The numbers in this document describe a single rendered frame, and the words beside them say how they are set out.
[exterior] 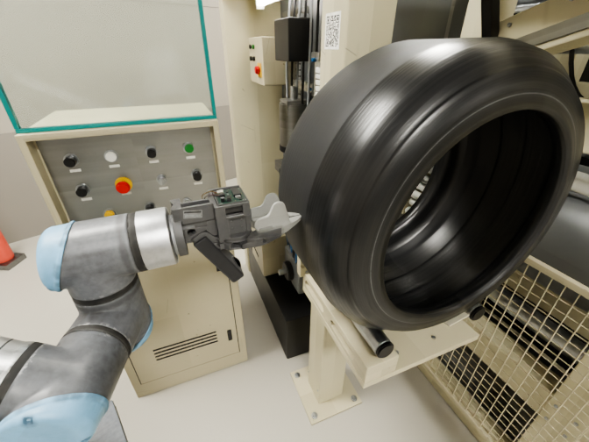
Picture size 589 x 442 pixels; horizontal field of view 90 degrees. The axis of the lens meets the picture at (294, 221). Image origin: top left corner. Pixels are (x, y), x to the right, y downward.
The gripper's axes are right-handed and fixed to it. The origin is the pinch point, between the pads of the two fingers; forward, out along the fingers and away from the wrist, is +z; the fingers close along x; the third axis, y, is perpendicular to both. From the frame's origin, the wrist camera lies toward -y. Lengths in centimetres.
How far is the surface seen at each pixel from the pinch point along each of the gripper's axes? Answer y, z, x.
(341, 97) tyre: 19.8, 10.0, 3.5
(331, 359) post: -88, 27, 25
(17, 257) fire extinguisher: -115, -151, 213
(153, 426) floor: -120, -51, 45
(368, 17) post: 32.8, 28.1, 25.1
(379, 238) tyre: 1.7, 8.9, -12.8
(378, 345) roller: -29.1, 15.2, -10.6
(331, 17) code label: 33, 23, 32
